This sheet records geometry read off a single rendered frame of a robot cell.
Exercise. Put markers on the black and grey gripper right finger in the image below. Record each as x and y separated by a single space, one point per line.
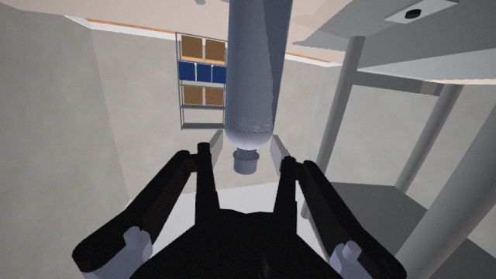
353 252

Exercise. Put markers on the blue-grey bottle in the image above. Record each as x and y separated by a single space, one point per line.
257 40

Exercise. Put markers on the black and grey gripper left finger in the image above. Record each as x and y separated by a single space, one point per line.
122 245

